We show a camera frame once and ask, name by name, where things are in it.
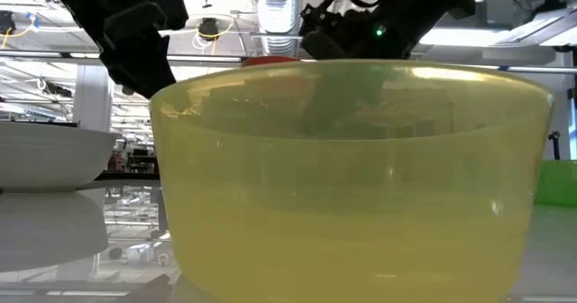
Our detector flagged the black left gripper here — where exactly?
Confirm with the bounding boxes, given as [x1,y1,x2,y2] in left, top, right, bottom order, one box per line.
[99,0,190,99]

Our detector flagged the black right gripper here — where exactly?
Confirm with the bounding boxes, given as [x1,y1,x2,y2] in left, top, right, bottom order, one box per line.
[300,0,445,61]

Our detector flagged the coral large bowl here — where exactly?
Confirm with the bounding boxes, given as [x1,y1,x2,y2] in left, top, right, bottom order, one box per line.
[241,55,302,68]

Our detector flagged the white large bowl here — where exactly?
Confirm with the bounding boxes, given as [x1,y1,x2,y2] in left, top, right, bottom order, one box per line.
[0,120,122,192]

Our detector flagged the translucent yellow small bowl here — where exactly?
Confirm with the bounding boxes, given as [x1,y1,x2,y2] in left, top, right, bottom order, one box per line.
[149,59,554,303]

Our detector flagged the translucent green small bowl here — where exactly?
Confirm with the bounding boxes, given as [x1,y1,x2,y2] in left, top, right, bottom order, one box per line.
[534,159,577,207]

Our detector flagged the white building column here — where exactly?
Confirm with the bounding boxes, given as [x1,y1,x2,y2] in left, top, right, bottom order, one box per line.
[71,63,113,281]

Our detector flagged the grey horizontal pipe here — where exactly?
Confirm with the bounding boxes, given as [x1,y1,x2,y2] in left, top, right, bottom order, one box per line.
[0,50,577,75]

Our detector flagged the black tripod stand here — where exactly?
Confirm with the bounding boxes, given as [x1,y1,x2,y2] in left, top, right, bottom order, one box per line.
[547,130,563,161]

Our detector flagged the silver ventilation duct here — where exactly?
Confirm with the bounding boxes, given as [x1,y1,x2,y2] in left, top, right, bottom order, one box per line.
[251,0,302,57]

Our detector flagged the black overhead camera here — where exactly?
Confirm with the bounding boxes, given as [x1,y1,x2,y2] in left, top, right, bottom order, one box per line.
[197,17,221,41]

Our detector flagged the yellow ceiling cable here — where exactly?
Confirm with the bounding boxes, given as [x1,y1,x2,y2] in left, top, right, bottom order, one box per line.
[193,21,236,51]

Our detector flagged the black aluminium table frame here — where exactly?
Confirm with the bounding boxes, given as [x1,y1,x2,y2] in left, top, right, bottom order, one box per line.
[92,170,161,182]

